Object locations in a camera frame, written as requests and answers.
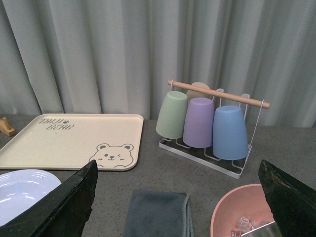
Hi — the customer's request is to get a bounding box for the grey folded cloth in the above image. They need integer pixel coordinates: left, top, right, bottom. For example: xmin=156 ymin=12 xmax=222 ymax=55
xmin=123 ymin=190 xmax=194 ymax=237

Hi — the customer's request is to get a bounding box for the purple plastic cup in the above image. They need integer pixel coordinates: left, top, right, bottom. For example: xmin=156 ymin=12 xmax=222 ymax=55
xmin=183 ymin=97 xmax=215 ymax=148

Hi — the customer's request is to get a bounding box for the beige plastic cup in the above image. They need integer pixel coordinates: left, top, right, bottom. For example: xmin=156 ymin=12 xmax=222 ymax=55
xmin=186 ymin=82 xmax=210 ymax=103

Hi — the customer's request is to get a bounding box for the pink bowl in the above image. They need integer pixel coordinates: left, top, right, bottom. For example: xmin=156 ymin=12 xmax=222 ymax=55
xmin=210 ymin=184 xmax=274 ymax=237

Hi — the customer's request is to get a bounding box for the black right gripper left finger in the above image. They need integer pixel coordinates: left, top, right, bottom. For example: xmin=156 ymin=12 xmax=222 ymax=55
xmin=0 ymin=160 xmax=98 ymax=237

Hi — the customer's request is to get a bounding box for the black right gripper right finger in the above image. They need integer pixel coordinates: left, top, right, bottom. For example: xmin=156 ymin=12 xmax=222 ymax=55
xmin=258 ymin=160 xmax=316 ymax=237

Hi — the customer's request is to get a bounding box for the metal scoop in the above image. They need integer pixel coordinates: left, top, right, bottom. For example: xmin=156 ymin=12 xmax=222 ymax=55
xmin=241 ymin=222 xmax=282 ymax=237

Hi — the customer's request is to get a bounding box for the white wire cup rack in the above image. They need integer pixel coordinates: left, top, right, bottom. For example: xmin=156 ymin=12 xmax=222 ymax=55
xmin=159 ymin=80 xmax=270 ymax=179

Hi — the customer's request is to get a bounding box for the green plastic cup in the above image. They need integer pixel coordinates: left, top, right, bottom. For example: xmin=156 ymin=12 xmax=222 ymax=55
xmin=156 ymin=91 xmax=188 ymax=139

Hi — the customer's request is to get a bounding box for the white round plate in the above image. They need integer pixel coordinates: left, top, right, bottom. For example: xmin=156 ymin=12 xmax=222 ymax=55
xmin=0 ymin=169 xmax=61 ymax=226

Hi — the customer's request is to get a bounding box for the blue plastic cup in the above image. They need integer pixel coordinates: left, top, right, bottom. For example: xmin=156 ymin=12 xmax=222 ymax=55
xmin=213 ymin=106 xmax=248 ymax=160

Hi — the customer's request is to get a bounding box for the beige bear serving tray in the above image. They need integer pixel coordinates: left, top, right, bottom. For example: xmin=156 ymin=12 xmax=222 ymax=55
xmin=0 ymin=114 xmax=144 ymax=171

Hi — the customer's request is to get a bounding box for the wooden dish rack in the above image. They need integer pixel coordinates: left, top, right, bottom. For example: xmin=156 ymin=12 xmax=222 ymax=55
xmin=0 ymin=118 xmax=16 ymax=137

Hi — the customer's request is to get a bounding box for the clear ice cube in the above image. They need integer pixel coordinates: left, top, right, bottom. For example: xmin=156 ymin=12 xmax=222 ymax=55
xmin=230 ymin=230 xmax=243 ymax=237
xmin=236 ymin=216 xmax=252 ymax=232
xmin=257 ymin=219 xmax=270 ymax=227

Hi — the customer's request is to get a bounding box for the grey curtain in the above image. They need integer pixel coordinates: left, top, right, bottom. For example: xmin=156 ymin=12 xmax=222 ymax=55
xmin=0 ymin=0 xmax=316 ymax=127

